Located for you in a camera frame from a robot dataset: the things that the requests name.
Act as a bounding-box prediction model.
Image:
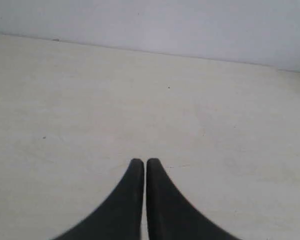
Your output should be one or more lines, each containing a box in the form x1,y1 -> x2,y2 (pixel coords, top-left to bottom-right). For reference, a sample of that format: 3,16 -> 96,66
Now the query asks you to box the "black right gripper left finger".
56,158 -> 144,240

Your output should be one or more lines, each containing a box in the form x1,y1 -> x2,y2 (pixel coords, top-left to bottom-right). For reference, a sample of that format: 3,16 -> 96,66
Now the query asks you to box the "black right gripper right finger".
146,158 -> 237,240

